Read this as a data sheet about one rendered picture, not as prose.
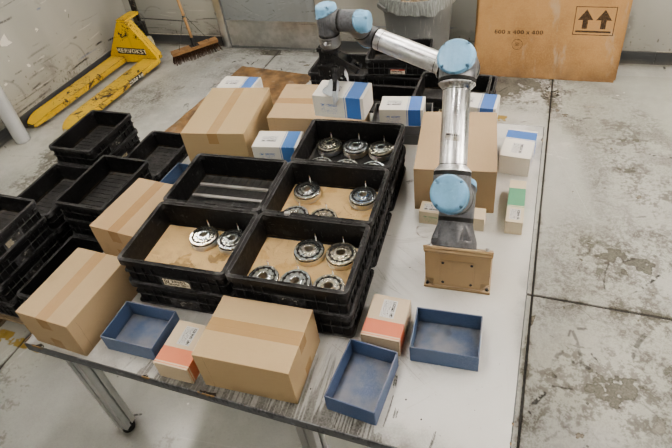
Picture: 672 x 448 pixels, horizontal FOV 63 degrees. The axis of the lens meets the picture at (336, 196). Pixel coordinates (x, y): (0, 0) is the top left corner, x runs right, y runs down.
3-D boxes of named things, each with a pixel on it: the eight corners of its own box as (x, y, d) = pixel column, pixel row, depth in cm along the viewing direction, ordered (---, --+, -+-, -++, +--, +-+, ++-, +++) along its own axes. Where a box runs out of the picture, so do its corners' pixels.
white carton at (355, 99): (373, 103, 212) (371, 82, 206) (364, 120, 204) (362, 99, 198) (325, 99, 218) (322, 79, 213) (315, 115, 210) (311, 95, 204)
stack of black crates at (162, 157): (169, 174, 350) (152, 130, 328) (210, 179, 340) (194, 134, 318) (133, 215, 322) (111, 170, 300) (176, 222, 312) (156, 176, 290)
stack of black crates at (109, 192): (132, 215, 322) (103, 154, 293) (175, 222, 312) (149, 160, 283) (89, 264, 294) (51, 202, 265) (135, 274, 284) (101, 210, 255)
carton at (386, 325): (376, 307, 180) (374, 293, 175) (411, 314, 176) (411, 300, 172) (362, 348, 169) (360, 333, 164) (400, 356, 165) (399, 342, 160)
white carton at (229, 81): (264, 92, 283) (261, 77, 277) (255, 104, 275) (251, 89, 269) (230, 91, 289) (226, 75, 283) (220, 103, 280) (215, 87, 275)
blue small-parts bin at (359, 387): (352, 351, 169) (350, 338, 164) (398, 365, 163) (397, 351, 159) (326, 408, 155) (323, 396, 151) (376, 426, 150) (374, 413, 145)
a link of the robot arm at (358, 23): (377, 18, 190) (348, 17, 194) (368, 5, 180) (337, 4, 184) (373, 40, 190) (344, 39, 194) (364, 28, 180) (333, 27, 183)
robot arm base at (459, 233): (480, 249, 184) (483, 220, 185) (471, 249, 171) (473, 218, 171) (437, 244, 191) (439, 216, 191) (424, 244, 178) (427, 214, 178)
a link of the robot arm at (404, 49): (489, 68, 186) (367, 21, 203) (486, 58, 176) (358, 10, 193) (473, 98, 187) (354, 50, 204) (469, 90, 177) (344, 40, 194)
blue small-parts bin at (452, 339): (481, 329, 169) (482, 315, 165) (478, 371, 158) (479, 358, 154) (417, 320, 175) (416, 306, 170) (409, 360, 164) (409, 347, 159)
